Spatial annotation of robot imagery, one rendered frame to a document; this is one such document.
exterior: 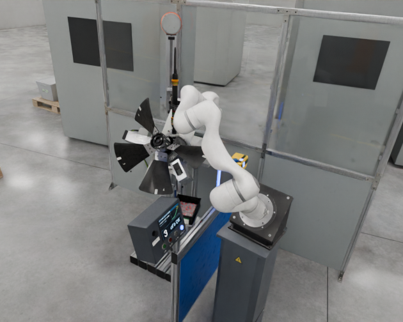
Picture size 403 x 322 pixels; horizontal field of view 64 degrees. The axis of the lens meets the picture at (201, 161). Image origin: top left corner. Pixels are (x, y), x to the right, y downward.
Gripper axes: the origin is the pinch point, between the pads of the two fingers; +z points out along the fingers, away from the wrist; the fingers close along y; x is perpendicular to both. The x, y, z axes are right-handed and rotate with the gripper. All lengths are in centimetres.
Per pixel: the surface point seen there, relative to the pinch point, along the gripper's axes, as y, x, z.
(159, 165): -10.8, -40.3, 4.6
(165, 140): -4.0, -24.3, 4.0
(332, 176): 70, -55, -99
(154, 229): -79, -26, -40
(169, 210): -67, -24, -40
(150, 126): 4.6, -22.2, 22.7
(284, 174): 70, -66, -63
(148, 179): -21, -47, 6
